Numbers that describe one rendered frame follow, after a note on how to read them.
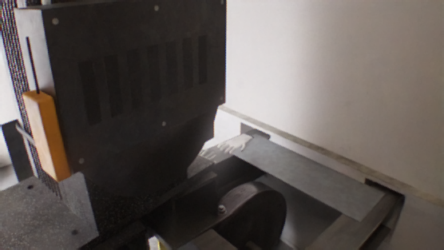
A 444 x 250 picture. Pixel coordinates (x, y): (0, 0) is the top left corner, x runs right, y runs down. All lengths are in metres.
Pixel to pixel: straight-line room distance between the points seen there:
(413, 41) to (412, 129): 0.36
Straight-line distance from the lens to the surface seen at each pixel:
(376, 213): 1.44
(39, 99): 0.58
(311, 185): 1.50
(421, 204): 1.53
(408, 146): 1.51
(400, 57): 1.42
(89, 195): 0.84
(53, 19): 0.55
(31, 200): 1.14
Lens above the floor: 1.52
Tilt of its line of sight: 25 degrees down
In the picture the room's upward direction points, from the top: straight up
